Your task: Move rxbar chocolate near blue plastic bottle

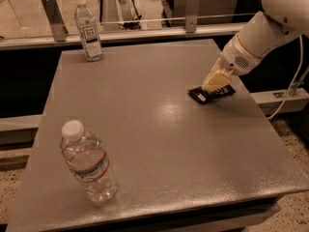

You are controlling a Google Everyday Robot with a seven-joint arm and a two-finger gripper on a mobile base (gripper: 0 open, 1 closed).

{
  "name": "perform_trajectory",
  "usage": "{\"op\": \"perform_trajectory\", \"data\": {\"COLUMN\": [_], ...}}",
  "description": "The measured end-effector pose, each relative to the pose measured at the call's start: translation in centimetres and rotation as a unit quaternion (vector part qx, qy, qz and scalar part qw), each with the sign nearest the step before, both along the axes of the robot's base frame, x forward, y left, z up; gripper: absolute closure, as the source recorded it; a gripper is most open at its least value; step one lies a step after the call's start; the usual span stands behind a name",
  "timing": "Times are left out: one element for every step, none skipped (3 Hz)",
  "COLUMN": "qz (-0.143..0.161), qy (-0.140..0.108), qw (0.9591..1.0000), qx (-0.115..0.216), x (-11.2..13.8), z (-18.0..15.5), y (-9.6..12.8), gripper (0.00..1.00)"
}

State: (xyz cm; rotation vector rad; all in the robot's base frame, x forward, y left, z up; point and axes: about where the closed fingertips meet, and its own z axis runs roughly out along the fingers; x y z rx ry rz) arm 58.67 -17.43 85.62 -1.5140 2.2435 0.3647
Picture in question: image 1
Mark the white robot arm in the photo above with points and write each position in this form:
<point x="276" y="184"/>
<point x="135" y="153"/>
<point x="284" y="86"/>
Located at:
<point x="279" y="23"/>

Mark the horizontal metal rail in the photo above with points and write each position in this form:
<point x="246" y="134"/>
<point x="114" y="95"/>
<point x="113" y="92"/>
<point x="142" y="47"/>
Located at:
<point x="127" y="37"/>

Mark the metal rail bracket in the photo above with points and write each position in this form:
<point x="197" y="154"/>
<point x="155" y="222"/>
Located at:
<point x="57" y="25"/>
<point x="191" y="14"/>

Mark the right metal rail bracket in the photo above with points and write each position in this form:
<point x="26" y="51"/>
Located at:
<point x="191" y="14"/>

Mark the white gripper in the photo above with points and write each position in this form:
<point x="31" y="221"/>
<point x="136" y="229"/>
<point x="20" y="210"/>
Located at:
<point x="238" y="57"/>

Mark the black rxbar chocolate wrapper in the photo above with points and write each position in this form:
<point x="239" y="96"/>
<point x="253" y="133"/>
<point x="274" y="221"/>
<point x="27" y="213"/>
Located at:
<point x="203" y="97"/>

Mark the blue label plastic bottle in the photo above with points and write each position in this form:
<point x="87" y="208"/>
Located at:
<point x="88" y="31"/>

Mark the left metal rail bracket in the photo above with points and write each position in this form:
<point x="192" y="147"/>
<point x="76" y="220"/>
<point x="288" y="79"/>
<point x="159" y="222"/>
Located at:
<point x="57" y="25"/>

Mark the clear plastic water bottle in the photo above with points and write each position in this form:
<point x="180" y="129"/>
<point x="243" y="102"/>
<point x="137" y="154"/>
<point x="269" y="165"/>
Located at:
<point x="87" y="160"/>

